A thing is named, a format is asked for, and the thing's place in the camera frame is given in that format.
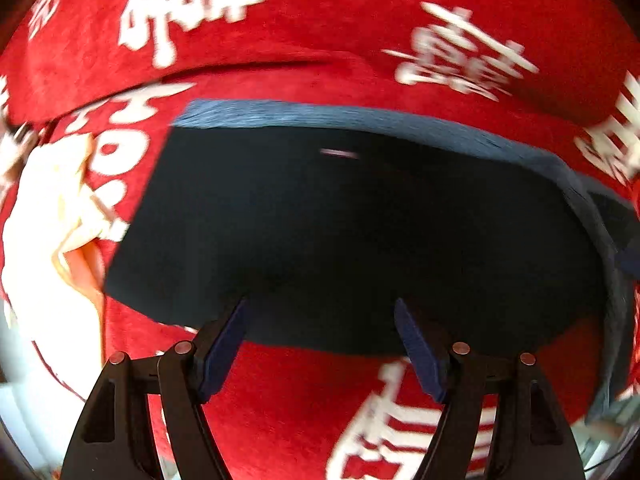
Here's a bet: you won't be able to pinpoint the cream folded cloth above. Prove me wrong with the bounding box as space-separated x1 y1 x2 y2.
1 133 127 400

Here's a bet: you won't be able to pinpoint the black pants with blue trim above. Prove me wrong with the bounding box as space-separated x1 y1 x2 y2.
105 100 639 416

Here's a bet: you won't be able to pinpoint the red sofa cover white characters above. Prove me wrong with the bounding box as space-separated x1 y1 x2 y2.
1 0 639 479

